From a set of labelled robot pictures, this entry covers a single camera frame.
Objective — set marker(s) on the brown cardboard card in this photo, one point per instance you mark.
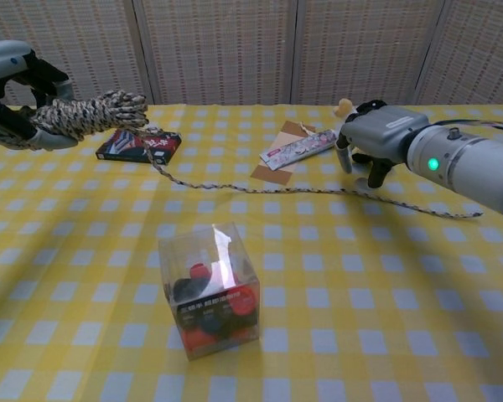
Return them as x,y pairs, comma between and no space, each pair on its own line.
272,173

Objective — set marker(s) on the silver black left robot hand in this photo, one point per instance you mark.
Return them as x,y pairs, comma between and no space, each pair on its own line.
8,58

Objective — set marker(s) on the yellow white checked tablecloth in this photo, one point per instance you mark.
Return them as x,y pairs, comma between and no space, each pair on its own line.
360,272

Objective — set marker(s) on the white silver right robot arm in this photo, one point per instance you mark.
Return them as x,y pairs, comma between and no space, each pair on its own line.
478,167

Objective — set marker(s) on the black red card box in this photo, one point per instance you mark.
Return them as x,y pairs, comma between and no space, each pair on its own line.
130,151

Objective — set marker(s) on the white printed tube packet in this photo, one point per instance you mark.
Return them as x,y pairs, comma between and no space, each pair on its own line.
302,146

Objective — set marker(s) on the black white plush doll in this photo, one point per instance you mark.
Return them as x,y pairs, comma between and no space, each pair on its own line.
343,106

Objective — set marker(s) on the clear plastic cube box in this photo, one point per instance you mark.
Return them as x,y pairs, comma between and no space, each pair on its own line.
209,318

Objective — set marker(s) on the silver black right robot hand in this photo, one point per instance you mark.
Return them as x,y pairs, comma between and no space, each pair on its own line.
381,134

